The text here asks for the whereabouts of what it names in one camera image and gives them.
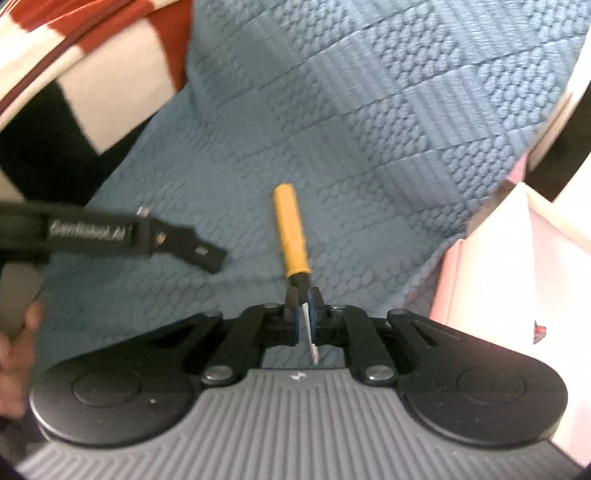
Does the blue textured chair cover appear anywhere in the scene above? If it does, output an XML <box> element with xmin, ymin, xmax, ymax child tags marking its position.
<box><xmin>37</xmin><ymin>1</ymin><xmax>590</xmax><ymax>369</ymax></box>

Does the pink cardboard box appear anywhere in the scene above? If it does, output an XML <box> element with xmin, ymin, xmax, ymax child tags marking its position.
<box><xmin>430</xmin><ymin>161</ymin><xmax>590</xmax><ymax>465</ymax></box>

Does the red white striped blanket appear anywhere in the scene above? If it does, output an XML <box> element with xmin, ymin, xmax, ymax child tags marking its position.
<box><xmin>1</xmin><ymin>1</ymin><xmax>191</xmax><ymax>205</ymax></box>

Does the person left hand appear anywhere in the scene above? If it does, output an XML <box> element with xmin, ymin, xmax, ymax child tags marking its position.
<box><xmin>0</xmin><ymin>300</ymin><xmax>43</xmax><ymax>419</ymax></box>

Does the dark red cable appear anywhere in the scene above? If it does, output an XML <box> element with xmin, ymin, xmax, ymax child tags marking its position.
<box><xmin>0</xmin><ymin>0</ymin><xmax>139</xmax><ymax>116</ymax></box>

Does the yellow handle screwdriver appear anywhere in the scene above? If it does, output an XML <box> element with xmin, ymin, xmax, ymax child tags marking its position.
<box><xmin>273</xmin><ymin>183</ymin><xmax>321</xmax><ymax>366</ymax></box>

